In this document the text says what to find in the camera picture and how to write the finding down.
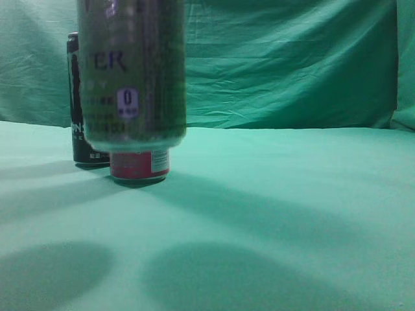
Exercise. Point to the yellow green drink can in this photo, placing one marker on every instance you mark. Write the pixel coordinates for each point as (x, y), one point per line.
(132, 74)

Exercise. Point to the pink red drink can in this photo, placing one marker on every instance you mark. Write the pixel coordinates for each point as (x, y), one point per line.
(141, 166)

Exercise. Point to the green table cloth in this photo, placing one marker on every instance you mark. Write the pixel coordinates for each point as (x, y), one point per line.
(246, 220)

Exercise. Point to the black Monster energy can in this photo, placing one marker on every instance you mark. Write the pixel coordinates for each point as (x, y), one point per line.
(83, 154)

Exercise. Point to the green backdrop cloth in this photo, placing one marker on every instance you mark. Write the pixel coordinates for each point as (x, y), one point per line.
(250, 64)

